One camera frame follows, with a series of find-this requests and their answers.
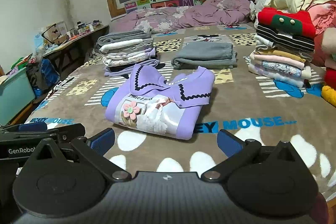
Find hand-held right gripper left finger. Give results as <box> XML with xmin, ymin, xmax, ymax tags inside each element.
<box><xmin>25</xmin><ymin>128</ymin><xmax>132</xmax><ymax>183</ymax></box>

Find pile of small desk items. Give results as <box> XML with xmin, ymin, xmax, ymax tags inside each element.
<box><xmin>66</xmin><ymin>20</ymin><xmax>103</xmax><ymax>37</ymax></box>

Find grey folded pants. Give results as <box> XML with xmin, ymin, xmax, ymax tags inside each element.
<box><xmin>171</xmin><ymin>42</ymin><xmax>238</xmax><ymax>70</ymax></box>

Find purple sweatshirt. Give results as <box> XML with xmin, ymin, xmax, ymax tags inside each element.
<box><xmin>105</xmin><ymin>64</ymin><xmax>216</xmax><ymax>140</ymax></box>

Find dark wooden desk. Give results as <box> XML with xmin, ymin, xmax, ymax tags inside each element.
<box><xmin>42</xmin><ymin>25</ymin><xmax>110</xmax><ymax>75</ymax></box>

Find pink fleece blanket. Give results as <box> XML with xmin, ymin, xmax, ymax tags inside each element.
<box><xmin>306</xmin><ymin>2</ymin><xmax>336</xmax><ymax>67</ymax></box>

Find stack of colourful folded clothes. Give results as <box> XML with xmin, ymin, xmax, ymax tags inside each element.
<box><xmin>248</xmin><ymin>7</ymin><xmax>316</xmax><ymax>88</ymax></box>

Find pink floral duvet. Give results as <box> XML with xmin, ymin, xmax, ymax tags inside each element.
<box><xmin>126</xmin><ymin>0</ymin><xmax>253</xmax><ymax>33</ymax></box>

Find cardboard box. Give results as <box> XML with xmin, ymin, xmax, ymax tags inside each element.
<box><xmin>41</xmin><ymin>23</ymin><xmax>67</xmax><ymax>47</ymax></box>

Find yellow folded garment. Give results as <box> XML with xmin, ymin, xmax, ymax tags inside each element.
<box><xmin>321</xmin><ymin>85</ymin><xmax>336</xmax><ymax>108</ymax></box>

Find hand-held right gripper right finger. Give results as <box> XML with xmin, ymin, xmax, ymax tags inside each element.
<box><xmin>201</xmin><ymin>129</ymin><xmax>313</xmax><ymax>182</ymax></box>

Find blue bag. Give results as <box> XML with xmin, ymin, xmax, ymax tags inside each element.
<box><xmin>39</xmin><ymin>59</ymin><xmax>60</xmax><ymax>98</ymax></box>

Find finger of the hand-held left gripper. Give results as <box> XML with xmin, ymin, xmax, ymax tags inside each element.
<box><xmin>0</xmin><ymin>122</ymin><xmax>49</xmax><ymax>133</ymax></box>
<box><xmin>49</xmin><ymin>123</ymin><xmax>86</xmax><ymax>144</ymax></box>

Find colourful alphabet headboard panel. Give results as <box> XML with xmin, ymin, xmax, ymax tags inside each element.
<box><xmin>124</xmin><ymin>0</ymin><xmax>261</xmax><ymax>14</ymax></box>

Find red folded garment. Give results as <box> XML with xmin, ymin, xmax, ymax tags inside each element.
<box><xmin>324</xmin><ymin>68</ymin><xmax>336</xmax><ymax>90</ymax></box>

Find teal storage box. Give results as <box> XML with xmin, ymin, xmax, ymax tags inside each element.
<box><xmin>0</xmin><ymin>67</ymin><xmax>36</xmax><ymax>126</ymax></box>

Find stack of pale folded clothes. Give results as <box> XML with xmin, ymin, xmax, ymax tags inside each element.
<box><xmin>94</xmin><ymin>28</ymin><xmax>161</xmax><ymax>78</ymax></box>

